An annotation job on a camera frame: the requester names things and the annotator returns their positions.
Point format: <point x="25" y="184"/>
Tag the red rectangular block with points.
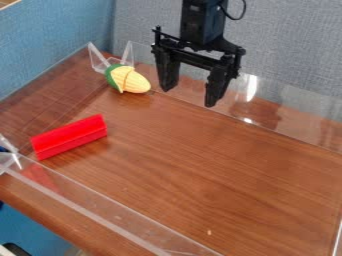
<point x="69" y="137"/>

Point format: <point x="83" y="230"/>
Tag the yellow toy corn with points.
<point x="126" y="80"/>

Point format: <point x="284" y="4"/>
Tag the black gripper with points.
<point x="220" y="56"/>

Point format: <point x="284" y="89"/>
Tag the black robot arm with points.
<point x="204" y="20"/>

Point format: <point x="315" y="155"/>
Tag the clear acrylic front wall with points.
<point x="156" y="237"/>

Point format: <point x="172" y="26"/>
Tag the clear acrylic corner bracket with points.
<point x="101" y="62"/>

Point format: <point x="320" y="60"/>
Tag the clear acrylic back wall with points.
<point x="295" y="112"/>

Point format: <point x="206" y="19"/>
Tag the clear acrylic left bracket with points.
<point x="10" y="156"/>

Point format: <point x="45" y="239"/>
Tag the clear acrylic wall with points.
<point x="295" y="112"/>
<point x="156" y="237"/>

